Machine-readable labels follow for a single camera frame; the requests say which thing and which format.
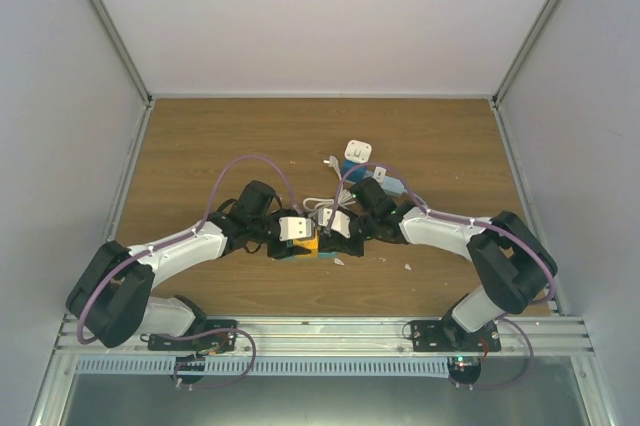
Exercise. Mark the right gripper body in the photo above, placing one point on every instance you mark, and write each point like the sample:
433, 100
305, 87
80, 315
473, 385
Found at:
358, 249

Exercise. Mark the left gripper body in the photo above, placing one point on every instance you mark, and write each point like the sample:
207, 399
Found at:
279, 252

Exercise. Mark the teal power strip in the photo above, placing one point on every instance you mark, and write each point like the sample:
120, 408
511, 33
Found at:
320, 256

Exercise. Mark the yellow cube socket adapter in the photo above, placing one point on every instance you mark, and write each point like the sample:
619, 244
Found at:
306, 246

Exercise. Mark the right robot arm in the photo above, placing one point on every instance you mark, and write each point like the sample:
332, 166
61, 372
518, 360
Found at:
512, 265

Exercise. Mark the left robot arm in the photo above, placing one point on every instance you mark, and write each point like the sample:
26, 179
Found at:
113, 301

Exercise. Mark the light blue power strip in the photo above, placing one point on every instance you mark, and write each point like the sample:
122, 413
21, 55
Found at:
391, 185

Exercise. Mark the blue cube adapter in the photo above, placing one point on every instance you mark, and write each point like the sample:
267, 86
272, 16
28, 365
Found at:
352, 172

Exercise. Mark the white cube adapter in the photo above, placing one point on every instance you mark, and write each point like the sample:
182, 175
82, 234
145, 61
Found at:
357, 151

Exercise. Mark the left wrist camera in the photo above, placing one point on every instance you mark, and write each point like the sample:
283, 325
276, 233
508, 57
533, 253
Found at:
295, 228

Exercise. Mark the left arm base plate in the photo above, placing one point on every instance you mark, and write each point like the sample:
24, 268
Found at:
206, 336

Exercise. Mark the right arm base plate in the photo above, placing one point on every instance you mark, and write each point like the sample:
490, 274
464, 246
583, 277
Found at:
439, 335

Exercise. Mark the slotted cable duct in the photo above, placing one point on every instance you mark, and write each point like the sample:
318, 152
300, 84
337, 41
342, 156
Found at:
267, 366

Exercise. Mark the aluminium rail frame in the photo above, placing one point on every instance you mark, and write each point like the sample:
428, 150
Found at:
353, 74

